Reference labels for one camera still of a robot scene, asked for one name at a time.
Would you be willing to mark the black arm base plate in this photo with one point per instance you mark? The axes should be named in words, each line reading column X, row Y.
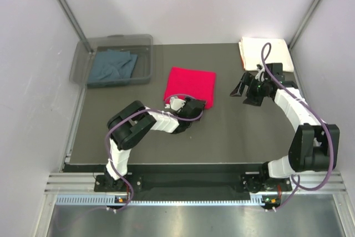
column 251, row 178

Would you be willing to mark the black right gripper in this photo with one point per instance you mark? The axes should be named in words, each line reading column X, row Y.
column 248, row 80

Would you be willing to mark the aluminium corner post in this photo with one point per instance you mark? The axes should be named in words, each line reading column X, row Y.
column 310, row 12
column 75, row 24

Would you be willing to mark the grey-blue t shirt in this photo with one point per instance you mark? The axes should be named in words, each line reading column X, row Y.
column 110, row 66

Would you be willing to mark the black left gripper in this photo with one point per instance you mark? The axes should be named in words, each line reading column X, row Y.
column 199, row 114

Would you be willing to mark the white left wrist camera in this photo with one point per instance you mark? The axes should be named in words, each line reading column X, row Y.
column 174, row 103

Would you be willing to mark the right aluminium corner post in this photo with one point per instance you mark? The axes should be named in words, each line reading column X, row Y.
column 310, row 12

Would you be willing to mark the grey slotted cable duct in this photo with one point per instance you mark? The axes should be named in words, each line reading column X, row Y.
column 120, row 200

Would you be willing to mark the aluminium frame rail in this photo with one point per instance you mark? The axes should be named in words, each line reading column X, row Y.
column 83, row 183

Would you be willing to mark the folded white t shirt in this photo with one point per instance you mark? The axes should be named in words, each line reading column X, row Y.
column 250, row 51

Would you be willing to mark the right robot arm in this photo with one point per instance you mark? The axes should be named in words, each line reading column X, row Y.
column 314, row 146

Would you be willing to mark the pink t shirt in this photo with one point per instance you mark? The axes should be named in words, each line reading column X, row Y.
column 198, row 84

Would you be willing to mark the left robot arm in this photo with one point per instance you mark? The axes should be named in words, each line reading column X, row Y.
column 128, row 127

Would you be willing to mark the clear plastic bin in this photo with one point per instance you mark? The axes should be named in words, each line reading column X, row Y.
column 140, row 44

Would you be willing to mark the left aluminium corner post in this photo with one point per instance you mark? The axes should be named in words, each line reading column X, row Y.
column 75, row 24

